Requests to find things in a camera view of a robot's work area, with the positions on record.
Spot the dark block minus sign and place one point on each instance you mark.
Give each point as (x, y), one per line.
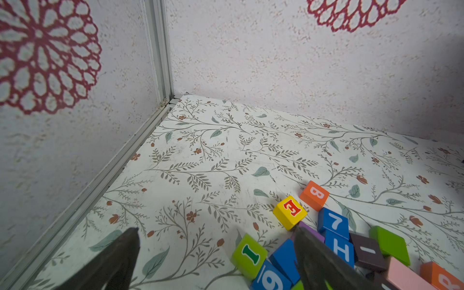
(367, 253)

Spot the blue block letter H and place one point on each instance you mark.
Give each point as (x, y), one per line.
(341, 247)

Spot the plain blue block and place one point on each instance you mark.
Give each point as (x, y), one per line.
(284, 259)

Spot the purple block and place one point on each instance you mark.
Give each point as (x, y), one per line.
(305, 226)

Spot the blue block number 6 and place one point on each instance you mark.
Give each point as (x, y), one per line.
(270, 278)

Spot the orange block letter B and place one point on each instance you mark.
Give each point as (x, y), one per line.
(314, 196)

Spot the plain green block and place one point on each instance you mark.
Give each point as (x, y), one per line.
(391, 244)

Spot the blue block number 7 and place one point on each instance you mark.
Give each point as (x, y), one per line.
(330, 221)

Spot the pink long block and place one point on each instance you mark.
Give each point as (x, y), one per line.
(403, 278)

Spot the orange block letter R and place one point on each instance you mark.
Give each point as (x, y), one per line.
(439, 277)

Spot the yellow block letter E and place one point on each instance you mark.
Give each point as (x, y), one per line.
(289, 213)

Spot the green block number 1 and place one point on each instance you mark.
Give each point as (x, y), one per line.
(249, 257)

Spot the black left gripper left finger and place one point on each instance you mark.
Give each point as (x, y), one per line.
(112, 269)

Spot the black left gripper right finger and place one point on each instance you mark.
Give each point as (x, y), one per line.
(321, 269)

